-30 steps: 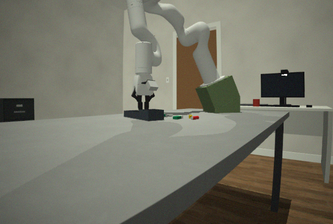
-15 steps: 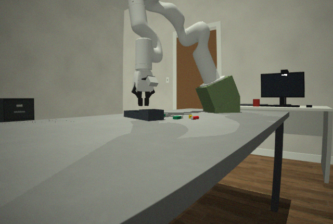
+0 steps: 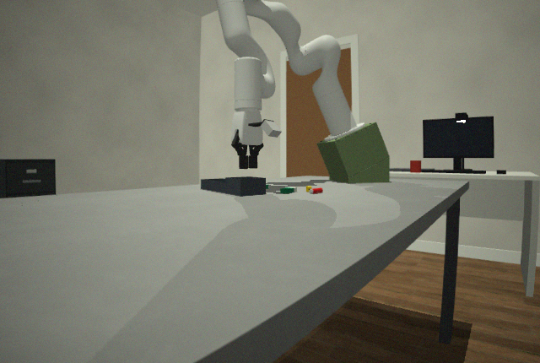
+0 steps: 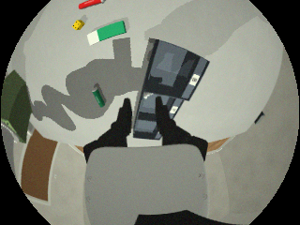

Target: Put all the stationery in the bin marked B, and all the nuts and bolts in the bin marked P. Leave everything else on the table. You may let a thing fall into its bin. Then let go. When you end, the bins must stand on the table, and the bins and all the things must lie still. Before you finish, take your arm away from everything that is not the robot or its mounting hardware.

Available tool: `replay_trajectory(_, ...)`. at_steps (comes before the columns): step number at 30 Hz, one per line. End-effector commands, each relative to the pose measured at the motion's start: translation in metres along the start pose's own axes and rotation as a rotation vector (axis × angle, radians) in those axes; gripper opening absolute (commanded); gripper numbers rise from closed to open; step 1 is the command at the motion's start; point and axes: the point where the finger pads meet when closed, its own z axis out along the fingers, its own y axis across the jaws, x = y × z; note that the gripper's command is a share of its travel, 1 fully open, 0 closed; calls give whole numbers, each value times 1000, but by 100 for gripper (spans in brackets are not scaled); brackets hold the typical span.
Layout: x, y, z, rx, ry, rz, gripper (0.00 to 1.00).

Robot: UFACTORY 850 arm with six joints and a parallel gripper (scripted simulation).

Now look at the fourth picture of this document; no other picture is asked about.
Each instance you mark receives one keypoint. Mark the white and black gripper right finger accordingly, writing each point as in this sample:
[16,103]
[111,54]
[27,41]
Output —
[171,133]

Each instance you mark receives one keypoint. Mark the green and white eraser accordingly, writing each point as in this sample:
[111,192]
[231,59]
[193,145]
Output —
[105,32]

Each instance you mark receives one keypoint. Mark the yellow die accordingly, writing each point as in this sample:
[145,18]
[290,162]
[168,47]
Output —
[78,25]

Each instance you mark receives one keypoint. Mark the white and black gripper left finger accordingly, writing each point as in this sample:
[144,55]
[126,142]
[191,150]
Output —
[116,136]

